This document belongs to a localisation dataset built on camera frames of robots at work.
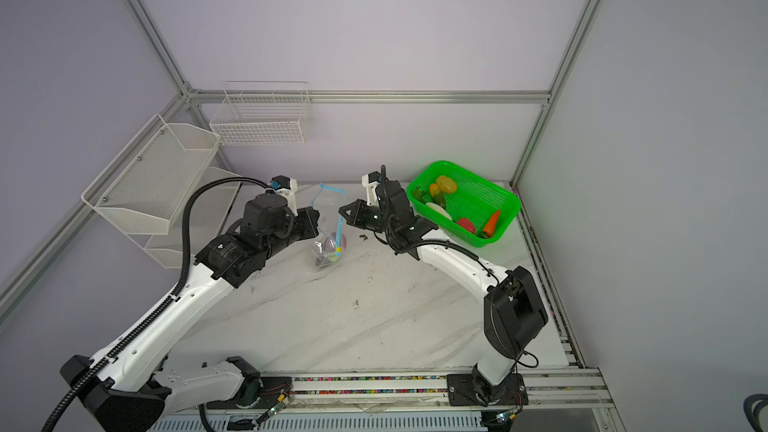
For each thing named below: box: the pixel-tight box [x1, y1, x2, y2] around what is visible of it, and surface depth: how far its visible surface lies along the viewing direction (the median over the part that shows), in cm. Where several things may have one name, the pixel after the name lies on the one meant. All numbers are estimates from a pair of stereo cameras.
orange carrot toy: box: [483, 210, 500, 238], surface depth 106 cm
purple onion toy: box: [324, 232, 347, 252], surface depth 76 cm
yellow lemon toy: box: [436, 175, 457, 194], surface depth 117 cm
